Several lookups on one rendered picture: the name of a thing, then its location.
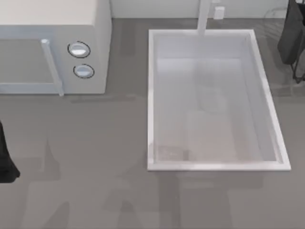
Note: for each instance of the white wall socket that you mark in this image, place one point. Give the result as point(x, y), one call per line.
point(219, 12)

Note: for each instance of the small microwave knob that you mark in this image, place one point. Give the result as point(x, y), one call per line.
point(83, 70)

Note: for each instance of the large microwave knob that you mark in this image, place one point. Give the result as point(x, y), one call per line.
point(78, 49)

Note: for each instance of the white sink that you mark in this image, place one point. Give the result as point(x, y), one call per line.
point(214, 107)

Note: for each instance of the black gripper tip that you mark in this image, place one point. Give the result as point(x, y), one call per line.
point(6, 159)

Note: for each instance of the pale microwave oven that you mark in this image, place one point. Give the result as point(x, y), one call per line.
point(100, 35)

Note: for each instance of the tall white tap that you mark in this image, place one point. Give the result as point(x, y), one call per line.
point(203, 16)

